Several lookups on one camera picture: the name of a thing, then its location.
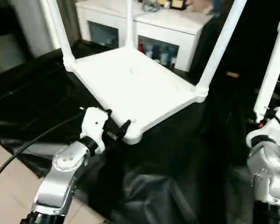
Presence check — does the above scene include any white glass-door cabinet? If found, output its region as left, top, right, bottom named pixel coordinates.
left=75, top=0, right=213, bottom=72

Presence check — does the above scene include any black work mat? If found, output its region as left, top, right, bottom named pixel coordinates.
left=0, top=38, right=280, bottom=224

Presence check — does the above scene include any small patterned ornament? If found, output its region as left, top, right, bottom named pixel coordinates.
left=141, top=1, right=161, bottom=13

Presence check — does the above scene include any white table frame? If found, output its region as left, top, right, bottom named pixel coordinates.
left=63, top=47, right=210, bottom=146

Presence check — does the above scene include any white plastic table leg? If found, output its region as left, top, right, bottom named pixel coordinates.
left=253, top=16, right=280, bottom=120
left=46, top=0, right=75, bottom=71
left=124, top=0, right=134, bottom=49
left=196, top=0, right=248, bottom=98

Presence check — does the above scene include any beige plush toy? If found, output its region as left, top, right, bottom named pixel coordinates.
left=185, top=0, right=223, bottom=16

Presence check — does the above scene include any beige curtain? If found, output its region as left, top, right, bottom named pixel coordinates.
left=62, top=0, right=82, bottom=49

